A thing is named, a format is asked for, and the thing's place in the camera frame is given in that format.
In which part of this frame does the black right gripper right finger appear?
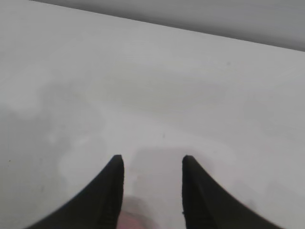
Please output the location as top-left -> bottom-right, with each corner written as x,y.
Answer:
182,155 -> 285,229

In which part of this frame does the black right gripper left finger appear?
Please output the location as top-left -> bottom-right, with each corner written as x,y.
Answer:
30,154 -> 125,229

